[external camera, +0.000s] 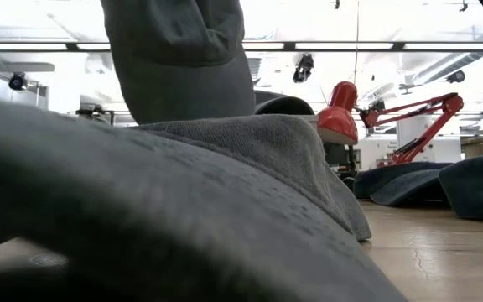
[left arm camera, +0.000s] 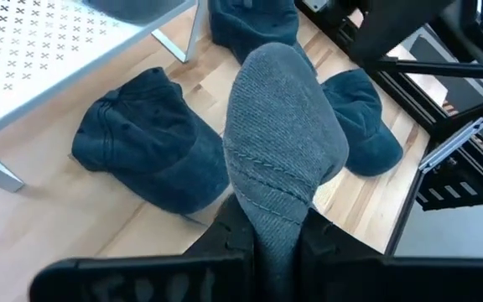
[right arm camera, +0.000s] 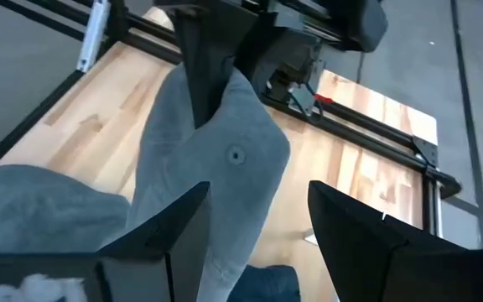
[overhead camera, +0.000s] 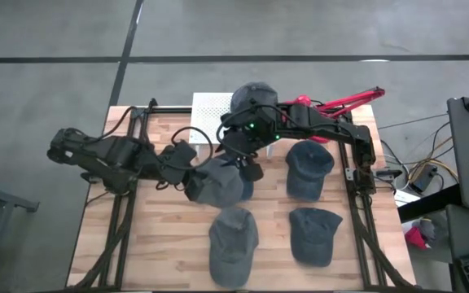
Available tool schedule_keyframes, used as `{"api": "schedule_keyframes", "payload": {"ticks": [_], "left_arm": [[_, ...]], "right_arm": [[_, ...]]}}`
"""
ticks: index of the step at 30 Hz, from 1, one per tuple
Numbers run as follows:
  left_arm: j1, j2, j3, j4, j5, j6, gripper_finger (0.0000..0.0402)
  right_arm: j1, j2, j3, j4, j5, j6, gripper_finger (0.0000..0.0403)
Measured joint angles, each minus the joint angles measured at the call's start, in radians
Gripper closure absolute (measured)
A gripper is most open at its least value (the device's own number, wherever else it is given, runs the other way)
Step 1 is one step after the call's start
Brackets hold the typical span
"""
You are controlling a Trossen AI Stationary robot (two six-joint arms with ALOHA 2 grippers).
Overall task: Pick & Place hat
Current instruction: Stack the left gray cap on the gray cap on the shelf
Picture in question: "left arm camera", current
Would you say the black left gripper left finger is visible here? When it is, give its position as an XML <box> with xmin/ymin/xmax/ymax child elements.
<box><xmin>29</xmin><ymin>195</ymin><xmax>256</xmax><ymax>302</ymax></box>

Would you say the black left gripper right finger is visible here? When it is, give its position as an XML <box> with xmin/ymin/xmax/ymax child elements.
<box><xmin>298</xmin><ymin>209</ymin><xmax>483</xmax><ymax>302</ymax></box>

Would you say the blue denim baseball cap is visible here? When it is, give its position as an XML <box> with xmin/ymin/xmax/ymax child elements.
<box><xmin>70</xmin><ymin>66</ymin><xmax>231</xmax><ymax>216</ymax></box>

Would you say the dark navy baseball cap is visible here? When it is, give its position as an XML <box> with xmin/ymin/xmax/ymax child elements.
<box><xmin>206</xmin><ymin>0</ymin><xmax>319</xmax><ymax>76</ymax></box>

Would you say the white perforated metal shelf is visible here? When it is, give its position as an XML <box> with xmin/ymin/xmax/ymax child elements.
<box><xmin>0</xmin><ymin>0</ymin><xmax>209</xmax><ymax>194</ymax></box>

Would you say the silver aluminium bracket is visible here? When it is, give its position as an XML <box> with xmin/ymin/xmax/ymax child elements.
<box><xmin>418</xmin><ymin>117</ymin><xmax>483</xmax><ymax>174</ymax></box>

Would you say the black aluminium rig frame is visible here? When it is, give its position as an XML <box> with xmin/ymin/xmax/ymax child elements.
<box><xmin>295</xmin><ymin>0</ymin><xmax>483</xmax><ymax>257</ymax></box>

